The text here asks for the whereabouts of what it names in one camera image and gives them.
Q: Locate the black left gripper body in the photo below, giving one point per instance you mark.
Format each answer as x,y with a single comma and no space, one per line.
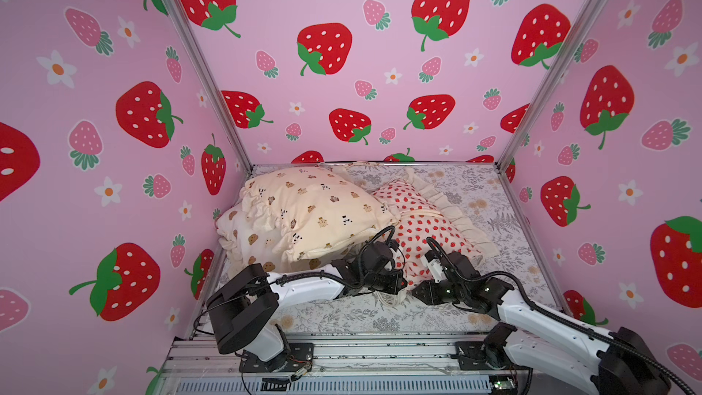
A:
384,282

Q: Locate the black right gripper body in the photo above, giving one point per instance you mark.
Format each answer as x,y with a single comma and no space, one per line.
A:
426,291

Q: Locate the strawberry print ruffled pillow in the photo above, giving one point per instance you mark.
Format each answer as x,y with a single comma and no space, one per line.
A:
424,212

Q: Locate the cream bear print pillow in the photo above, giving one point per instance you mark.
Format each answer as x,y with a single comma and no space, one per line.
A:
317,212

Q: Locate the white pillow brown bear print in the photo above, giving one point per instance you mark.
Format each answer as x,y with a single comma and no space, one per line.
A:
246,246

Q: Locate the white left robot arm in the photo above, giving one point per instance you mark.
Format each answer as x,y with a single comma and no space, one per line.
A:
241,311

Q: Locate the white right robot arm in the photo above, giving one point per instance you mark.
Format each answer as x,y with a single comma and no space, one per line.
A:
530,335

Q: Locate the fern print table mat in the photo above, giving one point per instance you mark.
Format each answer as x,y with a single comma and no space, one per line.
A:
478,192

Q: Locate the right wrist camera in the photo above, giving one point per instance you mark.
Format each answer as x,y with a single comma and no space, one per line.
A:
434,267

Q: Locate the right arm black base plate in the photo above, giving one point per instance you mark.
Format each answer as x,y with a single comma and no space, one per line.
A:
477,354

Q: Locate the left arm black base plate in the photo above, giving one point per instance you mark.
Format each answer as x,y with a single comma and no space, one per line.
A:
294,358

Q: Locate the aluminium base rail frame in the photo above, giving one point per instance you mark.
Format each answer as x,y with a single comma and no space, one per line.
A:
411,363

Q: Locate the right aluminium corner post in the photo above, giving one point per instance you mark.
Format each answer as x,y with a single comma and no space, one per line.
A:
587,17

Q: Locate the aluminium corner post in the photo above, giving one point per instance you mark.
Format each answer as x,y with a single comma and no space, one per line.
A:
176,13
587,17

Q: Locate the left aluminium corner post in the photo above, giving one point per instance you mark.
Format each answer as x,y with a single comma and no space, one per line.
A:
176,13

